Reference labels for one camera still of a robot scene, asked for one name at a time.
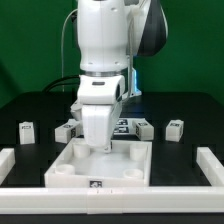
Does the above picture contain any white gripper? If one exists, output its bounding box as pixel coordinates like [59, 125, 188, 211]
[71, 75, 125, 154]

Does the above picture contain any white square tabletop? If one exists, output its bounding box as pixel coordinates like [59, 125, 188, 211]
[44, 138, 152, 188]

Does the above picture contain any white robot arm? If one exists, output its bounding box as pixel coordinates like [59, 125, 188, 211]
[71, 0, 168, 153]

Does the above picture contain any fiducial marker sheet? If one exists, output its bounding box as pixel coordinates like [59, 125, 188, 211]
[114, 118, 129, 135]

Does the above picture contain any white obstacle fence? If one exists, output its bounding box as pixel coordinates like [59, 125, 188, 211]
[0, 147, 224, 214]

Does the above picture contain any black cable bundle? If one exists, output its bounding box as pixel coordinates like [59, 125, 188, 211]
[42, 75, 81, 93]

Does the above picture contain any white cable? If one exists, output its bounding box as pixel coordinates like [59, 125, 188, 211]
[60, 8, 79, 93]

